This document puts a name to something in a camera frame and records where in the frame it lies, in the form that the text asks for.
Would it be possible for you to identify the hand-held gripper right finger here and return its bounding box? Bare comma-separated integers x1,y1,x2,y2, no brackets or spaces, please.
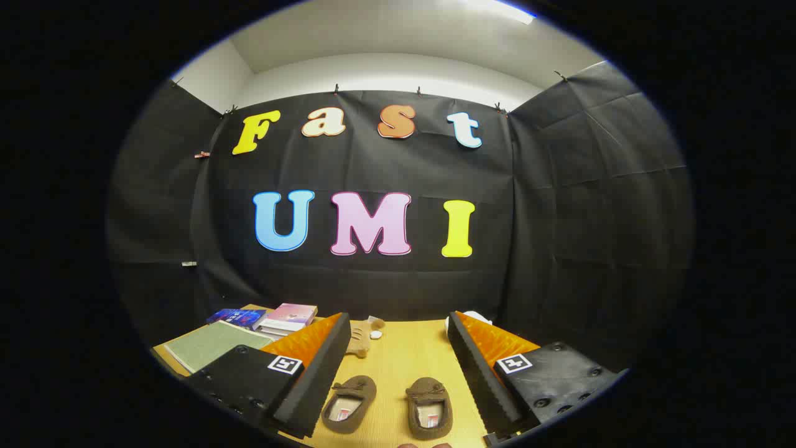
447,311,624,446

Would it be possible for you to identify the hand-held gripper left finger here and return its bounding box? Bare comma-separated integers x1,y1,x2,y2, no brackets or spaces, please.
187,312,352,439

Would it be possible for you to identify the brown fuzzy slipper shoe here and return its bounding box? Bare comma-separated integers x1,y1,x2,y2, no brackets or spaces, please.
405,377,454,441
321,375,377,435

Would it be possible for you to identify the pale green fabric storage box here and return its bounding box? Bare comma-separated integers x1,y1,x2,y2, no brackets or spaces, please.
164,320,275,375

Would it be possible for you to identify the brown bread plush toy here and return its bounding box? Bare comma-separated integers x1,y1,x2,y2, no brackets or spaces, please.
346,317,386,359

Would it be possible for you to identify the white plush toy red label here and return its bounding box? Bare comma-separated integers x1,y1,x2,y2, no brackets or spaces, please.
444,310,493,332

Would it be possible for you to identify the pink cover book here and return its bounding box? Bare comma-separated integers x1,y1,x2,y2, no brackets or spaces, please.
264,303,318,332

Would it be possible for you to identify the blue cover book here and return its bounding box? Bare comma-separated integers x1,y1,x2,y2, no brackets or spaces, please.
206,308,269,331

